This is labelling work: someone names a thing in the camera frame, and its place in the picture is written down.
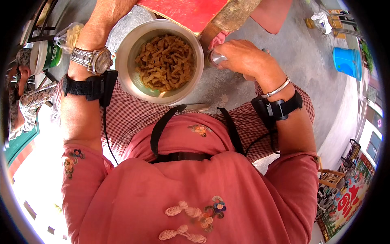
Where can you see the person's left hand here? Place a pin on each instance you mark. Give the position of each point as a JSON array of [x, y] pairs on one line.
[[97, 27]]

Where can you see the person's right hand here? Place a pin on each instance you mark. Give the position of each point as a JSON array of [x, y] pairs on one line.
[[246, 58]]

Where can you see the person's right fingers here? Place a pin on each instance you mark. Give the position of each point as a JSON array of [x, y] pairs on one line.
[[227, 50]]

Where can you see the shiny metal cylinder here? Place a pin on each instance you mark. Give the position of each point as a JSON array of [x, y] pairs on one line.
[[217, 58]]

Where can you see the pink rag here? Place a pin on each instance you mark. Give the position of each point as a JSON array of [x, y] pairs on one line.
[[218, 39]]

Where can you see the wooden block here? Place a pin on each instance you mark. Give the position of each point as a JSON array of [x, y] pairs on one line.
[[234, 13]]

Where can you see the red board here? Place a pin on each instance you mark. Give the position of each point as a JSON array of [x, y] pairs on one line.
[[186, 12]]

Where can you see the silver bangle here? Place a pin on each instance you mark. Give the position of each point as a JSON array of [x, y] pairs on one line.
[[276, 89]]

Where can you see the flat metal tool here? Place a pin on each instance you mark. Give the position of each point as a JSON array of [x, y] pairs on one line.
[[198, 106]]

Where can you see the heap of brown food strips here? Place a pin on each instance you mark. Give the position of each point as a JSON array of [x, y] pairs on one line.
[[164, 62]]

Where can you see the black wrist band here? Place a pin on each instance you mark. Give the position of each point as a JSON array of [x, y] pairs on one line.
[[278, 108], [82, 87]]

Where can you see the yellow bottle with white cloth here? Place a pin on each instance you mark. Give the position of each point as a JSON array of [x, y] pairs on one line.
[[320, 21]]

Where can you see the round metal pot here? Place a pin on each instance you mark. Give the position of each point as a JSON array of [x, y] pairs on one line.
[[125, 61]]

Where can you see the blue plastic bucket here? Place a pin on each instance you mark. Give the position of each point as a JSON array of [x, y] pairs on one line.
[[347, 62]]

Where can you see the silver wrist watch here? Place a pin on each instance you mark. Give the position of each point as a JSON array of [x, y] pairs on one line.
[[97, 61]]

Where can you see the green plant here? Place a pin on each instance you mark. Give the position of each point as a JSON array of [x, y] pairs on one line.
[[367, 56]]

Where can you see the person's body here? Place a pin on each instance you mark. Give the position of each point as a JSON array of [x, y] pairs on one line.
[[189, 195]]

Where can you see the clear bag of noodles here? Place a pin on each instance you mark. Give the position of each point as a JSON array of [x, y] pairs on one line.
[[70, 36]]

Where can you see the black cart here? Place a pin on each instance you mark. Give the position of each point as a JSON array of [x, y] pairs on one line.
[[350, 155]]

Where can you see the wooden chair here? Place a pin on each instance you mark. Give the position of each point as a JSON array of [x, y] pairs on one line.
[[330, 177]]

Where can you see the white and green bucket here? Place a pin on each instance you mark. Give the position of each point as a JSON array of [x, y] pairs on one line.
[[48, 56]]

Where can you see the black metal rack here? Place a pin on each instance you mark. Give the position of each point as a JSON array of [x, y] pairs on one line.
[[39, 21]]

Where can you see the red patterned banner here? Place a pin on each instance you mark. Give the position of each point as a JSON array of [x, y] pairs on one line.
[[347, 204]]

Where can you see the teal bench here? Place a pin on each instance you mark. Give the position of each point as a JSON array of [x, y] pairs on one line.
[[21, 143]]

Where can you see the metal frame chair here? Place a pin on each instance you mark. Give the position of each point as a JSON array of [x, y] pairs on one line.
[[344, 23]]

